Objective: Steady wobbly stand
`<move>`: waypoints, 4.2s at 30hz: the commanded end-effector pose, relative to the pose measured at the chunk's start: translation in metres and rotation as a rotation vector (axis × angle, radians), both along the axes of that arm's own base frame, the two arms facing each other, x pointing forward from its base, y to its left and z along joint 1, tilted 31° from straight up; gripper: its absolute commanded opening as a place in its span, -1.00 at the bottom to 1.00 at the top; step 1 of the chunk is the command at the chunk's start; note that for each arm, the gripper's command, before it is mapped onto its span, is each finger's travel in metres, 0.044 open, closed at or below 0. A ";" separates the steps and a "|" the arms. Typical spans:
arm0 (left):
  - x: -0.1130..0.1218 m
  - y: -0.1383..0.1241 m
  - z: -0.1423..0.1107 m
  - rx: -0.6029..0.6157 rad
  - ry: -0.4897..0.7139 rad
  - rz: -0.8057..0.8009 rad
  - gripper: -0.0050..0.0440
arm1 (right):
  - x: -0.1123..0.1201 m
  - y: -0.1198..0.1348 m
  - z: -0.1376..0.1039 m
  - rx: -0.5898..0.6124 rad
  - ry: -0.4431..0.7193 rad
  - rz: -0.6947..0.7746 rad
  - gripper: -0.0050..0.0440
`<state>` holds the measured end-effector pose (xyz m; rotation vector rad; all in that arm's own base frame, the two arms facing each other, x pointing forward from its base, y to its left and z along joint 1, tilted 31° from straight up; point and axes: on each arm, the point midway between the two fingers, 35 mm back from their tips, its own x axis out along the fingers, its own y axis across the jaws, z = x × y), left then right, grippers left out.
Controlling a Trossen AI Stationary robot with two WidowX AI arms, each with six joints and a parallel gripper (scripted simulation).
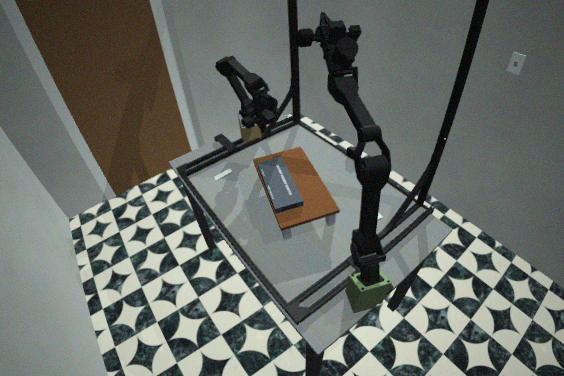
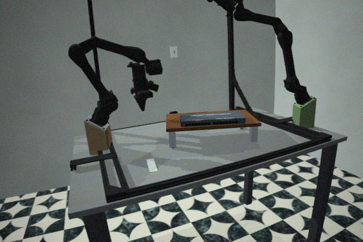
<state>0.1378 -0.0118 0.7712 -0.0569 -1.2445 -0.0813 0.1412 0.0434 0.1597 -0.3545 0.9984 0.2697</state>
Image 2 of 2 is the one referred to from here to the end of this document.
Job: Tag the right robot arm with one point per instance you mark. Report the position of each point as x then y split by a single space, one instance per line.
77 55

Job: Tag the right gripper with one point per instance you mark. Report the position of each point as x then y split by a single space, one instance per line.
142 96

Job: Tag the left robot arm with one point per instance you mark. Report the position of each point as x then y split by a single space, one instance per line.
285 39

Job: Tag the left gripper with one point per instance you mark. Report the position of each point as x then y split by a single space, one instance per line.
219 2

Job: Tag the grey network switch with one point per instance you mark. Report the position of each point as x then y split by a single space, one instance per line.
211 119

